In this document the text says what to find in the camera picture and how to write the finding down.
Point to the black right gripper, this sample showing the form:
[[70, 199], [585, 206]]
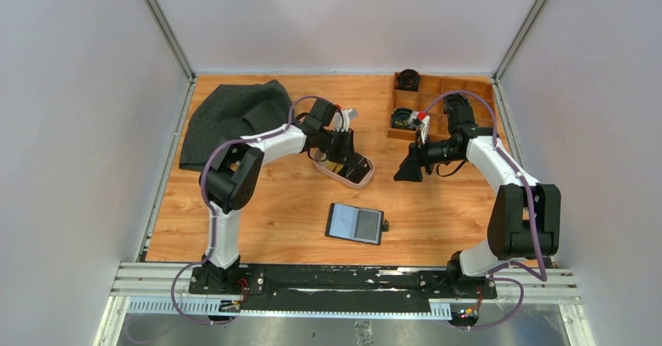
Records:
[[410, 169]]

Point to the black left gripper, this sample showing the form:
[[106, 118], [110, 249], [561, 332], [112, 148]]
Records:
[[345, 154]]

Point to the pink oval plastic tray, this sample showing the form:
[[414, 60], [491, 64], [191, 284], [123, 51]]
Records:
[[355, 175]]

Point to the black leather card holder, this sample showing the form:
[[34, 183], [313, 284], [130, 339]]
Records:
[[357, 224]]

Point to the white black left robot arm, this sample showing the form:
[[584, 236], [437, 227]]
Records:
[[230, 175]]

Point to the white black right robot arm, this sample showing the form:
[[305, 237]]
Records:
[[526, 216]]

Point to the wooden compartment organizer box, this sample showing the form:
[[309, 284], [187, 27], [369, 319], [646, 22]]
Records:
[[412, 92]]

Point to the rolled dark belt top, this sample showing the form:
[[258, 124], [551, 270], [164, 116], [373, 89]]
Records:
[[408, 80]]

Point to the dark green dotted cloth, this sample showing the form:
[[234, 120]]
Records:
[[230, 112]]

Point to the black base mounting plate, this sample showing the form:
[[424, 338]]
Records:
[[319, 288]]

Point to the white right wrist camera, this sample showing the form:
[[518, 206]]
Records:
[[420, 121]]

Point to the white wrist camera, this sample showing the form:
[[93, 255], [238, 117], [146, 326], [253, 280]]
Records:
[[341, 121], [420, 121]]

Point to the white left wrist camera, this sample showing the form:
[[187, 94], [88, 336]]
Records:
[[341, 121]]

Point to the aluminium frame rail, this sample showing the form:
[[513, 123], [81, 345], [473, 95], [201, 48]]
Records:
[[141, 288]]

